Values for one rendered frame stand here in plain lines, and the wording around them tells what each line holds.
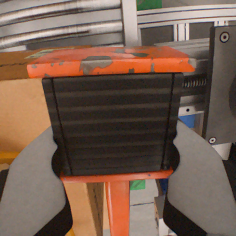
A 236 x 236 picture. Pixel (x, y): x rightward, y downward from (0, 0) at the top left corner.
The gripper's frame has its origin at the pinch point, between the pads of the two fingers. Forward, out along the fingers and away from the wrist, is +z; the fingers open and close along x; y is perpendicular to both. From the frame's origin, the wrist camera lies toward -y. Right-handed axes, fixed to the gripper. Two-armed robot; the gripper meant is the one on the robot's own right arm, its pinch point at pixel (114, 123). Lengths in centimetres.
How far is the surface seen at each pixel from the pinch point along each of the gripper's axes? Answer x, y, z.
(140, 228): 26, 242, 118
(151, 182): 34, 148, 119
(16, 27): -42, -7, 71
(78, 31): -13, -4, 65
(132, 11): 7, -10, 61
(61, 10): -19, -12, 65
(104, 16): -3, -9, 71
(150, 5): 25, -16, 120
